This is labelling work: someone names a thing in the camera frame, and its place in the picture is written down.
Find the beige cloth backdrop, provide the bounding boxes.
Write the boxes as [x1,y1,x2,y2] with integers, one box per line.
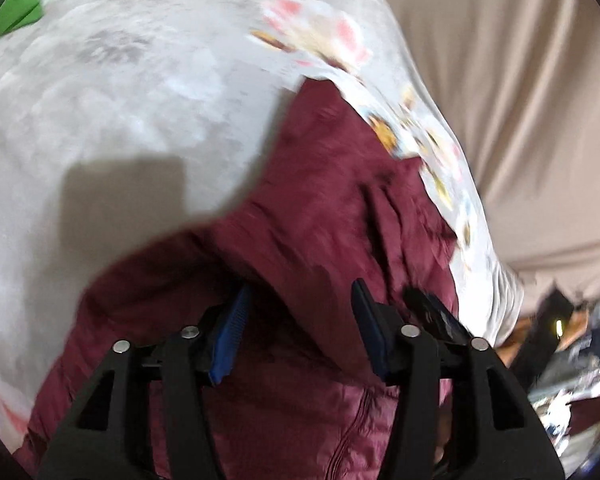
[352,0,600,306]

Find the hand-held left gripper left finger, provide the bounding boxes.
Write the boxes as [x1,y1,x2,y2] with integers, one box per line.
[37,282,254,480]

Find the cluttered shop goods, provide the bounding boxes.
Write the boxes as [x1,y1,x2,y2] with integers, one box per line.
[527,280,600,466]

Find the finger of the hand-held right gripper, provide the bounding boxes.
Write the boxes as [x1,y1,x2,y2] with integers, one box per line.
[404,287,475,347]

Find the grey floral blanket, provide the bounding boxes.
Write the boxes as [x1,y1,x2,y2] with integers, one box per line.
[0,0,526,456]

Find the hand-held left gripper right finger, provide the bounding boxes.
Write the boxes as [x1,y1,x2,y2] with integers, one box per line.
[350,279,566,480]

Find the maroon puffer jacket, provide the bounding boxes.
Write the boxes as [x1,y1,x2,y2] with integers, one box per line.
[15,77,462,480]

